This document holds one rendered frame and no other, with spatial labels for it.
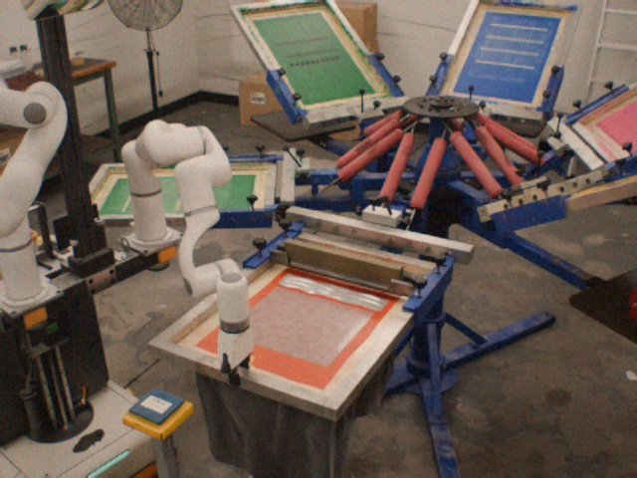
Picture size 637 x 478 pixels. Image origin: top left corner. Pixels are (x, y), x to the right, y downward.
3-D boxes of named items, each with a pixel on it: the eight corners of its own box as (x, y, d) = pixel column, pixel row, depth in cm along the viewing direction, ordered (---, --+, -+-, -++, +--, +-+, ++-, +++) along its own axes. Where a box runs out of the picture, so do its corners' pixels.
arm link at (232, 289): (197, 261, 180) (231, 251, 184) (200, 298, 185) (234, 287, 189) (223, 287, 169) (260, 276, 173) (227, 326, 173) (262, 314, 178)
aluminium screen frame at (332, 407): (336, 421, 173) (336, 409, 172) (148, 355, 199) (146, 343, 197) (449, 276, 234) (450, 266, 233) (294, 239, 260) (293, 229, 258)
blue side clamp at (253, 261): (256, 283, 235) (255, 264, 232) (243, 280, 237) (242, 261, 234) (303, 245, 258) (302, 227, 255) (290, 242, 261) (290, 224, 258)
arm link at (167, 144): (140, 111, 178) (209, 97, 187) (110, 148, 211) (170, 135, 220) (156, 165, 178) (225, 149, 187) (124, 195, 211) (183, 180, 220)
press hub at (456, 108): (449, 411, 318) (474, 116, 257) (369, 386, 335) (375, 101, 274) (477, 363, 348) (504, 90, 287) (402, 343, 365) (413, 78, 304)
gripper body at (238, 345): (234, 307, 184) (237, 343, 190) (210, 327, 176) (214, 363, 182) (258, 314, 181) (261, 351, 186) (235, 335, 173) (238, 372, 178)
